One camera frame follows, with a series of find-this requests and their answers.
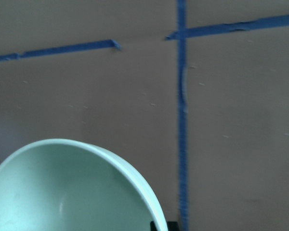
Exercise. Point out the brown paper table cover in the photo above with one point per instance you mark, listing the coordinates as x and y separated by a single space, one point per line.
193 93

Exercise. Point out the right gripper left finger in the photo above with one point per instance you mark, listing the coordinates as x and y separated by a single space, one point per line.
152 226

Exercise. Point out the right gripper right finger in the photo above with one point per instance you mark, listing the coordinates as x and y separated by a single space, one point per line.
173 226

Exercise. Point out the green bowl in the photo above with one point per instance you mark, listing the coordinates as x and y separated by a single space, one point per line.
66 185

